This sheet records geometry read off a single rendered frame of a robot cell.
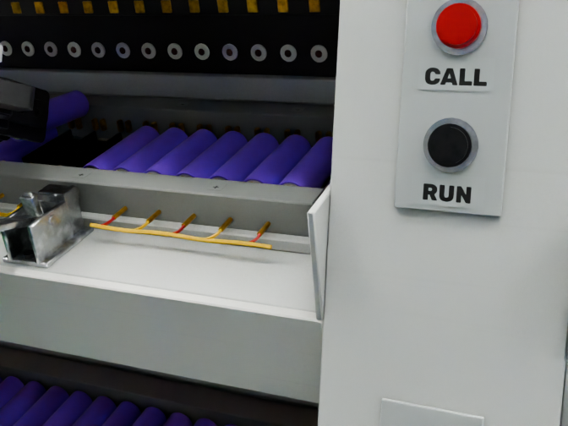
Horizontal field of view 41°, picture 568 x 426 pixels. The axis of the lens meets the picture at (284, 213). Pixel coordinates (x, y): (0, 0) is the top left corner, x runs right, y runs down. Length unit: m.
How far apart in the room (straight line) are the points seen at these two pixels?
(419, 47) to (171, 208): 0.16
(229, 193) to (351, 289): 0.10
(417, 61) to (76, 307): 0.20
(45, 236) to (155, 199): 0.06
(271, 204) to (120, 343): 0.10
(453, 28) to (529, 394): 0.14
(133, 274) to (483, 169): 0.17
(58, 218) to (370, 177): 0.17
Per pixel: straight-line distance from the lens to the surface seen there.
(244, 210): 0.37
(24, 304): 0.40
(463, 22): 0.29
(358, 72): 0.30
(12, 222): 0.38
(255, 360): 0.34
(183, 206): 0.39
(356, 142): 0.30
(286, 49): 0.49
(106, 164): 0.45
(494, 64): 0.29
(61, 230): 0.40
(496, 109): 0.29
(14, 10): 0.59
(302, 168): 0.40
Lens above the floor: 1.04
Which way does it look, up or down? 8 degrees down
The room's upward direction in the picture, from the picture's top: 3 degrees clockwise
